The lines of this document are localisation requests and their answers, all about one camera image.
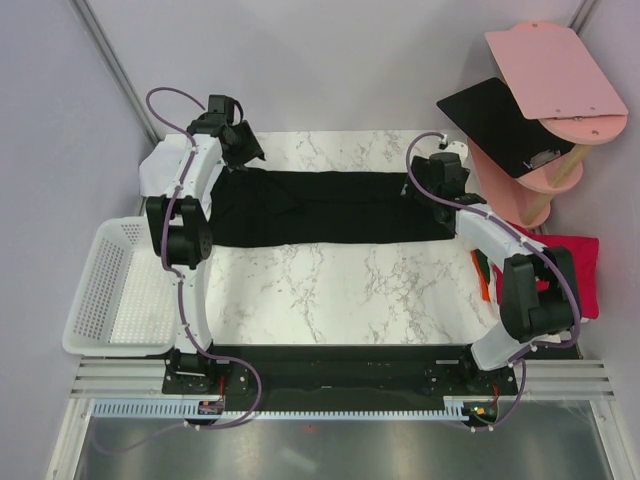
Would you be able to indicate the black t-shirt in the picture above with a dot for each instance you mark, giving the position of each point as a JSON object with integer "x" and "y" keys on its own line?
{"x": 259, "y": 208}

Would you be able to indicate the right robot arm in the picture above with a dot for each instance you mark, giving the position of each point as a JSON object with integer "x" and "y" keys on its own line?
{"x": 540, "y": 306}

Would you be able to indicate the white slotted cable duct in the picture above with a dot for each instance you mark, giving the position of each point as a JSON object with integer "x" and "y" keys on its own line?
{"x": 194, "y": 409}

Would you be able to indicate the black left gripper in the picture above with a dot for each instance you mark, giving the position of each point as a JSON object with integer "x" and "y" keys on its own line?
{"x": 251, "y": 149}

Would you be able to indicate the black clipboard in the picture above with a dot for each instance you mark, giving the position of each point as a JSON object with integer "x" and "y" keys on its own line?
{"x": 489, "y": 115}

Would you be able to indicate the red folded t-shirt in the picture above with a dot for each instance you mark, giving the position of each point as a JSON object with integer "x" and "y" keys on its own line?
{"x": 585, "y": 251}

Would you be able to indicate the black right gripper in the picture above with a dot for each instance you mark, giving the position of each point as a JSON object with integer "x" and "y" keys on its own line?
{"x": 420, "y": 170}

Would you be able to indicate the white paper sheet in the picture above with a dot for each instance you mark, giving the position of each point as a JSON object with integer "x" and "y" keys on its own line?
{"x": 161, "y": 170}

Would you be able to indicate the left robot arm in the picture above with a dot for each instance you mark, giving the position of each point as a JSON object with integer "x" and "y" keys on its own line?
{"x": 182, "y": 239}

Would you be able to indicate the white plastic basket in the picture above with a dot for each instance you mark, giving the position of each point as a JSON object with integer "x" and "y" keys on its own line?
{"x": 123, "y": 305}

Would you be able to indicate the dark green folded t-shirt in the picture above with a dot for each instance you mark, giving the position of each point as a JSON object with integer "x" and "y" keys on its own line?
{"x": 483, "y": 265}

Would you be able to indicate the white folded t-shirt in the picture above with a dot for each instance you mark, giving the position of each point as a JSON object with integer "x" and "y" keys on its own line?
{"x": 495, "y": 284}

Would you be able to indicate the orange folded t-shirt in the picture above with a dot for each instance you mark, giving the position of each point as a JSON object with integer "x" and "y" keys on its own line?
{"x": 482, "y": 283}

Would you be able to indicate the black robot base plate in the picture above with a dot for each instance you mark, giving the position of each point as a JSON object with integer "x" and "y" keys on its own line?
{"x": 341, "y": 376}

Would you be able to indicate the aluminium frame post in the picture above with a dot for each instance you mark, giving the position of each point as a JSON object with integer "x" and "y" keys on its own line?
{"x": 106, "y": 51}

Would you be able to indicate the pink wooden shelf stand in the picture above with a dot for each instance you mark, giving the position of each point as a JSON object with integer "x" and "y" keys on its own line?
{"x": 555, "y": 81}

